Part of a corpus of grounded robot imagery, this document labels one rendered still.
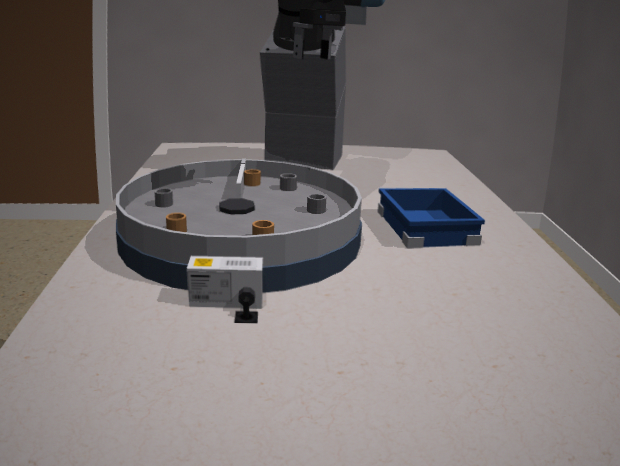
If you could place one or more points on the bronze bushing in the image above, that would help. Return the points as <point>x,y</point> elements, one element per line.
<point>176,224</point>
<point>262,227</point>
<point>252,177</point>

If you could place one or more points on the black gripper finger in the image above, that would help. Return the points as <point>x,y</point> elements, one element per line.
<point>298,39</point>
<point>327,40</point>

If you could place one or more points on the grey round turning table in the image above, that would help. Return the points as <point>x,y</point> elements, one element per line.
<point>219,256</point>

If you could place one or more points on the dark grey metal bushing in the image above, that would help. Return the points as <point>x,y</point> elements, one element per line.
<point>288,184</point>
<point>316,203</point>
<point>163,199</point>

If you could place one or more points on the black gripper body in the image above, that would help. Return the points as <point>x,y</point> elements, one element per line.
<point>323,12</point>

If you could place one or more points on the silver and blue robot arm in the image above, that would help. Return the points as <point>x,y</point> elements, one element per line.
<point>289,12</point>

